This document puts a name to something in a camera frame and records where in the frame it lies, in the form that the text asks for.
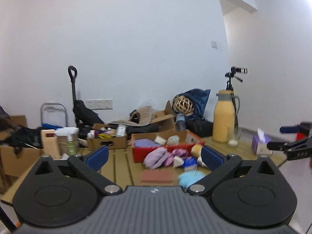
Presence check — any yellow white plush toy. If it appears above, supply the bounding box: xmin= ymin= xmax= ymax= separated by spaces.
xmin=191 ymin=144 xmax=208 ymax=168

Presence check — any light blue fluffy sponge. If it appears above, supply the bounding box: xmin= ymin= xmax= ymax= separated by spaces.
xmin=178 ymin=171 xmax=206 ymax=188

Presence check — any purple tissue box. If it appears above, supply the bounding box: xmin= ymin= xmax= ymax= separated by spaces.
xmin=251 ymin=127 xmax=273 ymax=156

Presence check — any green spray bottle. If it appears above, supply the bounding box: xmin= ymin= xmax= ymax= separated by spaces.
xmin=67 ymin=134 xmax=76 ymax=156

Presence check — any blue white packet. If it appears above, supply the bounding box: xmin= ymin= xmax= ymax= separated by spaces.
xmin=182 ymin=157 xmax=198 ymax=172

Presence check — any brown cardboard box with items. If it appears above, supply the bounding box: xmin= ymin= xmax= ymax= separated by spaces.
xmin=87 ymin=124 xmax=128 ymax=150

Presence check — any clear container with lid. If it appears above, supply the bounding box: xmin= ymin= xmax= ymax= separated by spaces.
xmin=55 ymin=127 xmax=79 ymax=155

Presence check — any pink plush cloth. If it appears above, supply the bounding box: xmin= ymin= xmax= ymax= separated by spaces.
xmin=164 ymin=148 xmax=188 ymax=166

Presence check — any black bag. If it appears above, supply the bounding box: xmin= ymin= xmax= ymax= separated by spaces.
xmin=186 ymin=120 xmax=213 ymax=138

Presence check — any red cardboard tray box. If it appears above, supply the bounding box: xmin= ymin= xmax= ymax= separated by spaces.
xmin=131 ymin=130 xmax=205 ymax=163

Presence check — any white triangular sponge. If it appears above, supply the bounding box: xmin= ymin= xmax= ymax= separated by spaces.
xmin=172 ymin=156 xmax=184 ymax=168

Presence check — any wooden block box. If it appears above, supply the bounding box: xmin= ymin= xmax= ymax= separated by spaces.
xmin=41 ymin=129 xmax=60 ymax=160

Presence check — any yellow thermos jug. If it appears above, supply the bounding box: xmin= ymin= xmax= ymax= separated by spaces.
xmin=212 ymin=90 xmax=241 ymax=143

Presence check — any pale green scrunchy ball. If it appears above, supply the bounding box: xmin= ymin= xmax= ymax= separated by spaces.
xmin=167 ymin=135 xmax=180 ymax=146

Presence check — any purple cloth in tray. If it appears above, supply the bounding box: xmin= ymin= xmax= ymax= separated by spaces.
xmin=133 ymin=138 xmax=160 ymax=148

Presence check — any blue cap water bottle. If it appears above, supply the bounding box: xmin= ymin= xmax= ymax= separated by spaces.
xmin=175 ymin=113 xmax=186 ymax=132

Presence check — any pink rectangular sponge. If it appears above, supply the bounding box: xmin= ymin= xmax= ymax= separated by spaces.
xmin=141 ymin=170 xmax=174 ymax=184

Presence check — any lilac knitted cloth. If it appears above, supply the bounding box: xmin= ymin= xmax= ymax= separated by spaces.
xmin=143 ymin=147 xmax=170 ymax=170

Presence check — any dark blue velvet bag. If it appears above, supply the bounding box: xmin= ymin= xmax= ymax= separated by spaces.
xmin=172 ymin=88 xmax=211 ymax=120

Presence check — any open brown cardboard box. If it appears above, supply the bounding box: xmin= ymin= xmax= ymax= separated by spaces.
xmin=150 ymin=100 xmax=176 ymax=132

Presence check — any beige cloth on box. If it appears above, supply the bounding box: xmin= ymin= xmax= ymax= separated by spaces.
xmin=109 ymin=106 xmax=152 ymax=127

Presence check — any wicker ball lamp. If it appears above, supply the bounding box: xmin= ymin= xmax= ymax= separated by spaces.
xmin=172 ymin=95 xmax=194 ymax=116

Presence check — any black clothes pile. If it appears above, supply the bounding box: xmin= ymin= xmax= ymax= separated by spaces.
xmin=1 ymin=126 xmax=44 ymax=149

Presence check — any large left cardboard box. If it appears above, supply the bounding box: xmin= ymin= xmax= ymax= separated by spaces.
xmin=1 ymin=115 xmax=43 ymax=194

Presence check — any black trolley with handle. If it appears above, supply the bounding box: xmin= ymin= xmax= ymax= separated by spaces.
xmin=68 ymin=66 xmax=104 ymax=129

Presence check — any white wall socket strip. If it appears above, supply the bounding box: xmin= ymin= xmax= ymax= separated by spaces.
xmin=85 ymin=99 xmax=113 ymax=110

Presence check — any camera on tripod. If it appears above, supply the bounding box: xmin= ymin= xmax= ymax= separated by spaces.
xmin=224 ymin=66 xmax=248 ymax=129

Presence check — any metal folding cart frame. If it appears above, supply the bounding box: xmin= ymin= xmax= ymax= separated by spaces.
xmin=40 ymin=103 xmax=69 ymax=129

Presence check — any white wall switch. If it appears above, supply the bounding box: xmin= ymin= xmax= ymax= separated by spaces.
xmin=211 ymin=41 xmax=218 ymax=49

